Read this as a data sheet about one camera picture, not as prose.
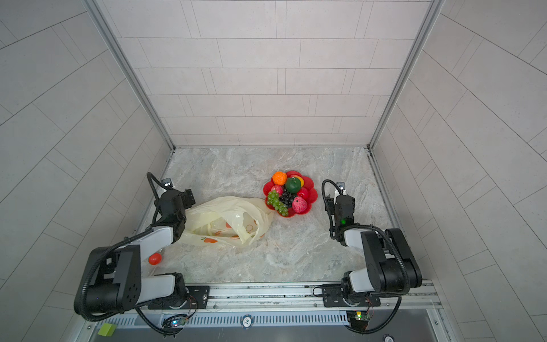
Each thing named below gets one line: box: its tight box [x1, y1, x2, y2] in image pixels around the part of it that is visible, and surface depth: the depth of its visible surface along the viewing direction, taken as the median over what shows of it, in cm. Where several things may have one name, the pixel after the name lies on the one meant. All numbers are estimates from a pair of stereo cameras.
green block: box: [97, 322, 117, 338], surface depth 65 cm
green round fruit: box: [285, 176, 302, 194], surface depth 93 cm
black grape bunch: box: [279, 188, 295, 209], surface depth 93 cm
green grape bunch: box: [266, 189, 289, 217], surface depth 89 cm
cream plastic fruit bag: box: [180, 195, 275, 248], surface depth 77 cm
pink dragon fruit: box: [292, 195, 307, 214], surface depth 90 cm
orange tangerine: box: [272, 171, 288, 186], surface depth 96 cm
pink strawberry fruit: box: [269, 185, 284, 197], surface depth 95 cm
